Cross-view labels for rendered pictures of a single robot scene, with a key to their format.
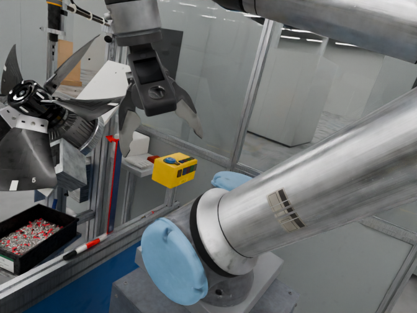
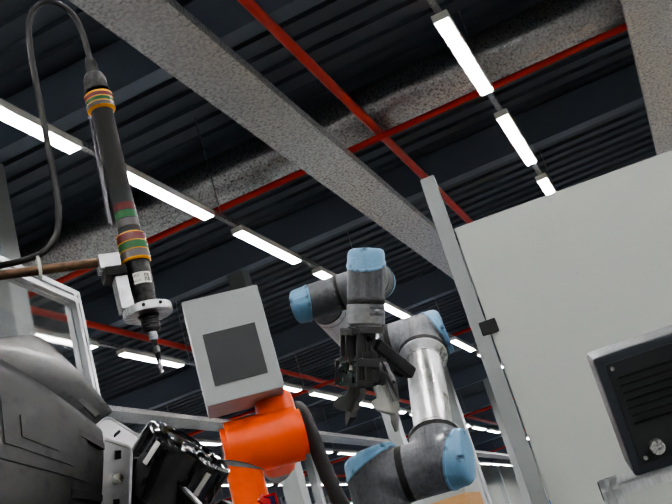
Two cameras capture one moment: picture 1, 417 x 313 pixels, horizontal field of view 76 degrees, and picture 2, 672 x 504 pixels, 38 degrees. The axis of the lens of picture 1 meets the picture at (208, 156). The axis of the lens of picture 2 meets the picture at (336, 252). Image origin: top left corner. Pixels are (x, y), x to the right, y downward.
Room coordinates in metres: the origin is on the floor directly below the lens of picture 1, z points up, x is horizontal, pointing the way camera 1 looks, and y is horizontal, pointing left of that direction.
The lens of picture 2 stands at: (1.04, 1.89, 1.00)
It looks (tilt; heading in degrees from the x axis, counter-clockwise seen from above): 19 degrees up; 252
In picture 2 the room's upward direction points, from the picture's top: 17 degrees counter-clockwise
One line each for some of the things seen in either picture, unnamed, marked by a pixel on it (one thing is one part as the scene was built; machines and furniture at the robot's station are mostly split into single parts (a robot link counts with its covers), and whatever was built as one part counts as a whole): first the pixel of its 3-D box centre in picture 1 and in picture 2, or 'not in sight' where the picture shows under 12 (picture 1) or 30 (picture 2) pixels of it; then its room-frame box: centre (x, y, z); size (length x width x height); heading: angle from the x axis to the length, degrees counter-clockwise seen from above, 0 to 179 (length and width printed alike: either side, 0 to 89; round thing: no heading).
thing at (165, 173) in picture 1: (175, 170); not in sight; (1.00, 0.12, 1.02); 0.16 x 0.10 x 0.11; 153
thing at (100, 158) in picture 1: (96, 209); not in sight; (1.26, 0.54, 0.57); 0.09 x 0.04 x 1.15; 63
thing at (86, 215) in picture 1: (77, 219); not in sight; (1.16, 0.59, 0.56); 0.19 x 0.04 x 0.04; 153
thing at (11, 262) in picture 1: (30, 236); not in sight; (0.66, 0.48, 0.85); 0.22 x 0.17 x 0.07; 168
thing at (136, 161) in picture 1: (138, 162); not in sight; (1.35, 0.37, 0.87); 0.15 x 0.09 x 0.02; 59
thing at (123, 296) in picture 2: (55, 17); (134, 285); (0.91, 0.58, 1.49); 0.09 x 0.07 x 0.10; 8
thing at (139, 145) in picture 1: (130, 143); not in sight; (1.50, 0.48, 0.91); 0.17 x 0.16 x 0.11; 153
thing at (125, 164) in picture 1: (133, 159); not in sight; (1.44, 0.43, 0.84); 0.36 x 0.24 x 0.03; 63
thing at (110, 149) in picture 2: not in sight; (115, 172); (0.90, 0.58, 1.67); 0.03 x 0.03 x 0.21
